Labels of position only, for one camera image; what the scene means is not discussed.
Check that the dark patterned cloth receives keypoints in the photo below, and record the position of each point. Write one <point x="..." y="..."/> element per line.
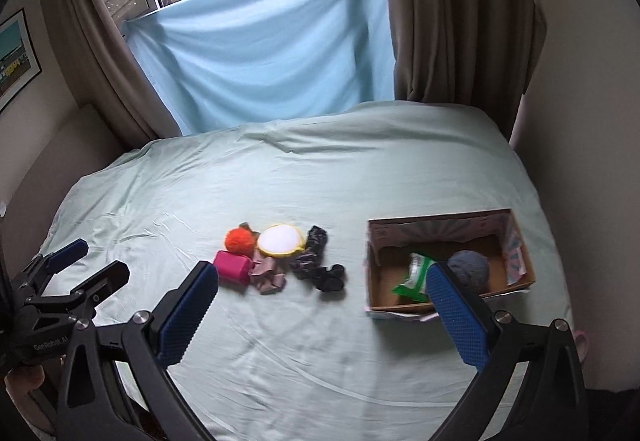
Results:
<point x="312" y="246"/>

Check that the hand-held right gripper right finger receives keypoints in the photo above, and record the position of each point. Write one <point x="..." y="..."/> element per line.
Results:
<point x="457" y="316"/>

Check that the light blue hanging cloth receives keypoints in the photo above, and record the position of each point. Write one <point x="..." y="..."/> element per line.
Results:
<point x="250" y="46"/>

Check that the black scrunchie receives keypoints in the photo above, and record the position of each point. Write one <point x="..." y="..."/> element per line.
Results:
<point x="330" y="278"/>

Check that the yellow-rimmed white round pouch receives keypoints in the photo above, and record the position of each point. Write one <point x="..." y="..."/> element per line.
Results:
<point x="280" y="241"/>

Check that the grey yarn ball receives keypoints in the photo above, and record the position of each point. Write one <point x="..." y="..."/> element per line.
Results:
<point x="470" y="268"/>

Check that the patterned cardboard box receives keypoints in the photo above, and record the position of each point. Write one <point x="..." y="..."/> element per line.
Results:
<point x="385" y="281"/>

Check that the green plastic packet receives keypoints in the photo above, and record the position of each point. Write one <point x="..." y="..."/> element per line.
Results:
<point x="415" y="276"/>

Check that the beige cloth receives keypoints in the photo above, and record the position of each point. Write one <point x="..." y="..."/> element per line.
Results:
<point x="265" y="276"/>

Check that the bed with pale green sheet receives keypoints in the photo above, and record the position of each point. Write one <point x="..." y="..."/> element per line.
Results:
<point x="300" y="171"/>

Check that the person's left hand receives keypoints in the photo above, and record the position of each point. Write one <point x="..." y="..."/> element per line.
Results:
<point x="22" y="380"/>

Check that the framed wall poster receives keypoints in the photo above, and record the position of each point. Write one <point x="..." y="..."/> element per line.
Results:
<point x="15" y="56"/>

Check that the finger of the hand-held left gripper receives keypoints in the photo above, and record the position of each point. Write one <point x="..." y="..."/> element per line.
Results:
<point x="107" y="275"/>
<point x="70" y="251"/>

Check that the orange pom-pom ball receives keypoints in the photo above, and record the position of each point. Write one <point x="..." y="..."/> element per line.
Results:
<point x="240" y="241"/>

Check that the beige padded headboard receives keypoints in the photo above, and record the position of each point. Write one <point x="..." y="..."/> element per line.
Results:
<point x="60" y="146"/>

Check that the brown curtain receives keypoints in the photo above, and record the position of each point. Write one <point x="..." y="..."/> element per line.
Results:
<point x="115" y="86"/>
<point x="450" y="21"/>

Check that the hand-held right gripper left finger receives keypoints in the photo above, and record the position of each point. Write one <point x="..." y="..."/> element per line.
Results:
<point x="185" y="316"/>

